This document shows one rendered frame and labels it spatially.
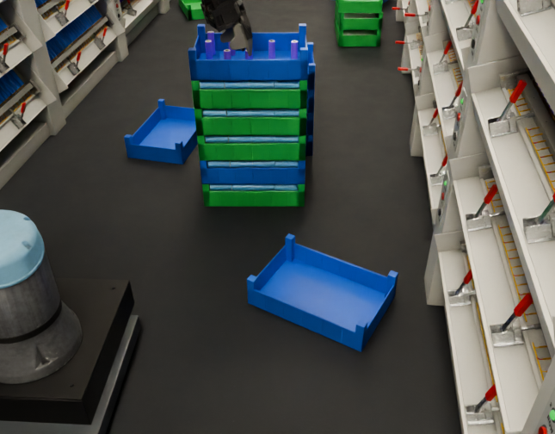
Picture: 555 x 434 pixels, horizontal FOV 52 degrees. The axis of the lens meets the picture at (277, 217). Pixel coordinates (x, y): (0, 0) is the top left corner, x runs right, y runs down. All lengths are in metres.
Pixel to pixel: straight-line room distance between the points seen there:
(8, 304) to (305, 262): 0.75
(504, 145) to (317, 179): 0.97
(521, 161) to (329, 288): 0.68
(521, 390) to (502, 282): 0.20
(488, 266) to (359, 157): 1.03
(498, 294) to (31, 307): 0.78
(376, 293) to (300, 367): 0.29
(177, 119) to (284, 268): 0.93
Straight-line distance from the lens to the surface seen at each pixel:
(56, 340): 1.15
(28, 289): 1.07
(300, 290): 1.43
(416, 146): 1.98
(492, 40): 1.10
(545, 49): 0.79
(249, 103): 1.54
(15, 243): 1.04
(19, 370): 1.16
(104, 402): 1.20
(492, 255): 1.03
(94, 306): 1.28
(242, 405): 1.22
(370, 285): 1.45
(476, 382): 1.08
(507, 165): 0.91
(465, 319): 1.18
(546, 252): 0.75
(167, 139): 2.09
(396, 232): 1.64
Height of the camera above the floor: 1.00
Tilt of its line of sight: 37 degrees down
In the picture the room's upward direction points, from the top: 1 degrees counter-clockwise
